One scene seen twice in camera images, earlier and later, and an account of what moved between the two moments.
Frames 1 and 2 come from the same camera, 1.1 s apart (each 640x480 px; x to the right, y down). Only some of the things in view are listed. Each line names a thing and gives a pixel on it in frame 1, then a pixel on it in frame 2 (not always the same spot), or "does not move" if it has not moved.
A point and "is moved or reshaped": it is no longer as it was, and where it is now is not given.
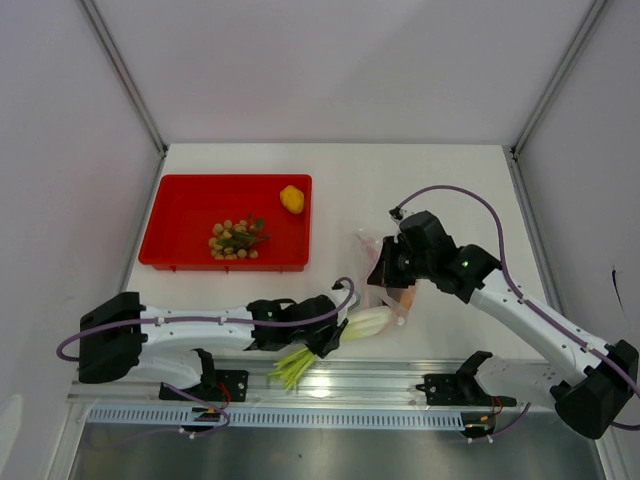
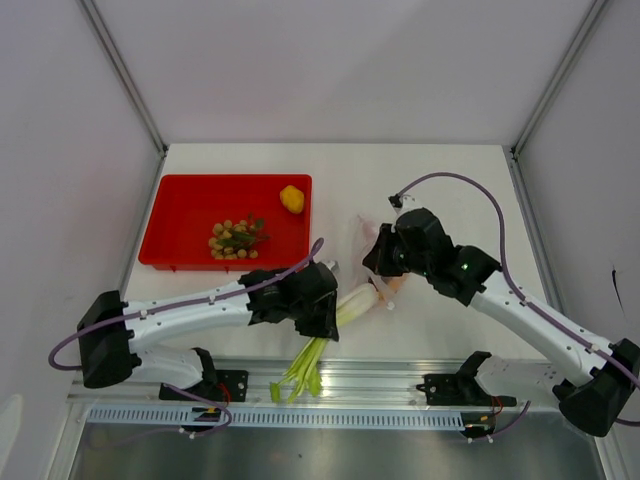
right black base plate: (460, 390) does not move
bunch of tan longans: (239, 240) does not move
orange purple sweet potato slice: (401, 295) is moved or reshaped
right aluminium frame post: (592, 17) does not move
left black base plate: (215, 386) does not move
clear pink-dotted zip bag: (396, 299) is moved or reshaped
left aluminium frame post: (110, 45) does not move
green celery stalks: (360, 324) -> (303, 374)
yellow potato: (292, 198) does not move
